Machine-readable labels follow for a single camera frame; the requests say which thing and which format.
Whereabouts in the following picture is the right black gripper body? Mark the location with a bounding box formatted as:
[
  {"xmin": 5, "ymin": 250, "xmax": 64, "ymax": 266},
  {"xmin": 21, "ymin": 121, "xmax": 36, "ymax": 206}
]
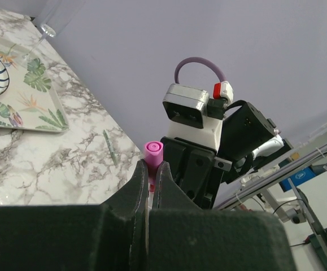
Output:
[{"xmin": 160, "ymin": 137, "xmax": 232, "ymax": 209}]

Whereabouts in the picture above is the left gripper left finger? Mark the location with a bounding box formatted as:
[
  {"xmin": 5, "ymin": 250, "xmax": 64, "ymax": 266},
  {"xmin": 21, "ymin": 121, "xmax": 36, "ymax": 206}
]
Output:
[{"xmin": 0, "ymin": 160, "xmax": 148, "ymax": 270}]

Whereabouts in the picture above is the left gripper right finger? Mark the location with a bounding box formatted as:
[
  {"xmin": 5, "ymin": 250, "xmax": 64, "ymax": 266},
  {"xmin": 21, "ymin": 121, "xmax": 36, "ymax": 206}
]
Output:
[{"xmin": 149, "ymin": 162, "xmax": 296, "ymax": 270}]

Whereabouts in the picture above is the white pen pink tip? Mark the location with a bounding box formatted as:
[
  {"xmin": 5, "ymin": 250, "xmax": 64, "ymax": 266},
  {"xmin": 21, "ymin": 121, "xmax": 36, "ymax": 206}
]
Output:
[{"xmin": 148, "ymin": 183, "xmax": 155, "ymax": 210}]

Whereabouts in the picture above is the pink pen cap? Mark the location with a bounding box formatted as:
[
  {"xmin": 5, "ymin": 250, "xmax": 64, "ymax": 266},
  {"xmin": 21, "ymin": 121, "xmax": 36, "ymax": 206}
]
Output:
[{"xmin": 143, "ymin": 141, "xmax": 164, "ymax": 185}]

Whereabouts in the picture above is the white pen green tip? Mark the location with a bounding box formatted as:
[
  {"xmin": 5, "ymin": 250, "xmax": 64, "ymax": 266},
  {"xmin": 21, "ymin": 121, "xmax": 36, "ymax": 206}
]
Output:
[{"xmin": 107, "ymin": 141, "xmax": 117, "ymax": 167}]

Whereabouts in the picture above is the green pen cap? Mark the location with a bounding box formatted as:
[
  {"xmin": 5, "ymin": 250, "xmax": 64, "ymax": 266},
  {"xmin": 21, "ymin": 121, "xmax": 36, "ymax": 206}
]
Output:
[{"xmin": 103, "ymin": 130, "xmax": 109, "ymax": 144}]

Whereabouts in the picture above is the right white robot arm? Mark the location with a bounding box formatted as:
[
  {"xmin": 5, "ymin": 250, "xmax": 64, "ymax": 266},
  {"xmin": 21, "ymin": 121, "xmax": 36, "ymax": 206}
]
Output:
[{"xmin": 160, "ymin": 99, "xmax": 292, "ymax": 209}]

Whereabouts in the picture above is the floral leaf tray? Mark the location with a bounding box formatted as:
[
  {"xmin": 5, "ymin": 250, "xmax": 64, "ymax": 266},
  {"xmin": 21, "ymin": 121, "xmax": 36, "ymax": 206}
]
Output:
[{"xmin": 0, "ymin": 37, "xmax": 69, "ymax": 133}]

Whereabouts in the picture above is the clear glass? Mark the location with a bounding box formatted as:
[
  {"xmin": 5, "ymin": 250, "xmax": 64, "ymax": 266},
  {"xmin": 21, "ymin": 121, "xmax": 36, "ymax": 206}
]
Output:
[{"xmin": 21, "ymin": 0, "xmax": 88, "ymax": 62}]

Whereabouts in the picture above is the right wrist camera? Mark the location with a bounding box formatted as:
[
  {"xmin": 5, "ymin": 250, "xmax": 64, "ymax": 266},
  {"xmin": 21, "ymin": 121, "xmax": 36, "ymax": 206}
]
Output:
[{"xmin": 163, "ymin": 81, "xmax": 233, "ymax": 151}]

